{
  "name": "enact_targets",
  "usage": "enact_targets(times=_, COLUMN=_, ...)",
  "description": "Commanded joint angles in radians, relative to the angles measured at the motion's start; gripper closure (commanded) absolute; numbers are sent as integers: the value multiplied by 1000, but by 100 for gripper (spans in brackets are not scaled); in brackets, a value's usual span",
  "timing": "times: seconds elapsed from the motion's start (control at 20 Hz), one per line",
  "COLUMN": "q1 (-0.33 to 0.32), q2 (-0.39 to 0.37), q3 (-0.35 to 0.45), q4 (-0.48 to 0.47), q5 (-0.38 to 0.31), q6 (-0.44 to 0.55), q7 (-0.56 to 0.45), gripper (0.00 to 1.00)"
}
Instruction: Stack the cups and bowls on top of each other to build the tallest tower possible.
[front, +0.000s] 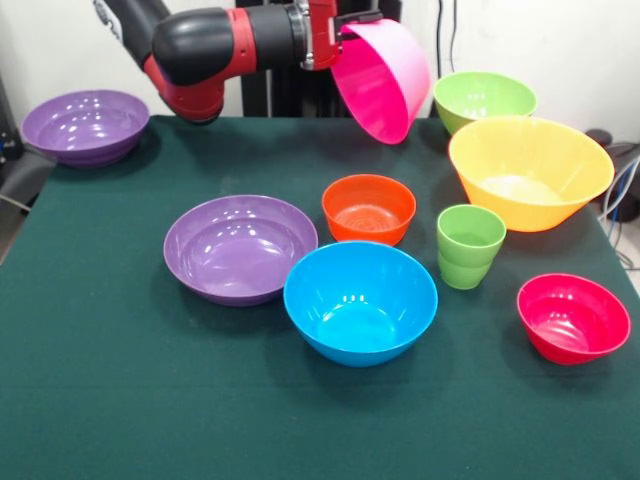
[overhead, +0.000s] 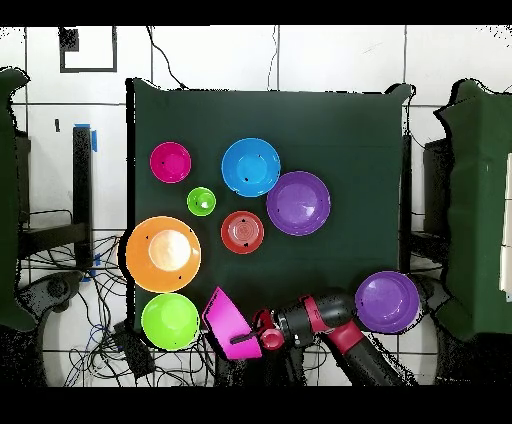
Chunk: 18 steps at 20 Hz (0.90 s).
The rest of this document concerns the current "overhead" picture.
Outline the black floor cable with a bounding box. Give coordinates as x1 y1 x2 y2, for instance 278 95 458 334
145 25 188 90

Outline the green cup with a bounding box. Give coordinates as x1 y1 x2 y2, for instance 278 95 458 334
186 186 218 218

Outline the tangle of cables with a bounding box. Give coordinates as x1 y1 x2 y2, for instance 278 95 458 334
17 233 217 387

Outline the black square frame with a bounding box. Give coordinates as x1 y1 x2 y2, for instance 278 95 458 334
58 25 118 74

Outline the dark pedestal leg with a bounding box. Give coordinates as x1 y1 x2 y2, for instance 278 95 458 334
17 270 86 387
411 273 451 315

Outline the green cloth side table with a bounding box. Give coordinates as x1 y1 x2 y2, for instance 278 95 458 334
0 66 38 333
434 78 512 341

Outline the large orange bowl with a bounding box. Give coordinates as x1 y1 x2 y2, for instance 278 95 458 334
125 215 203 295

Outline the blue bowl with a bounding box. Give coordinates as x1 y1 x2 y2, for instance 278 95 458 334
220 137 282 199

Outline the black metal stand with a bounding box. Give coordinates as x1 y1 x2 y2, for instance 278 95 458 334
400 133 414 275
17 125 94 273

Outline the black power strip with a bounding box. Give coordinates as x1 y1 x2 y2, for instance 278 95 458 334
112 321 156 379

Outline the purple bowl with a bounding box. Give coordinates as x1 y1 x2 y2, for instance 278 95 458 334
354 270 422 336
265 170 332 237

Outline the small red-orange bowl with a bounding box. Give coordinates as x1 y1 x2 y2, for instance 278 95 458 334
220 210 266 256

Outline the green bowl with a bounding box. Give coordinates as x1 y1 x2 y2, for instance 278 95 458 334
140 292 201 352

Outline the small crimson bowl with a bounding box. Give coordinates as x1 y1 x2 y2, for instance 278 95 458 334
149 141 193 185

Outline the large pink bowl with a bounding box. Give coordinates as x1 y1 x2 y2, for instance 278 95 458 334
201 285 264 362

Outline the dark green table cloth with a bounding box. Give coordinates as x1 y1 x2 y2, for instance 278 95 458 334
126 77 413 333

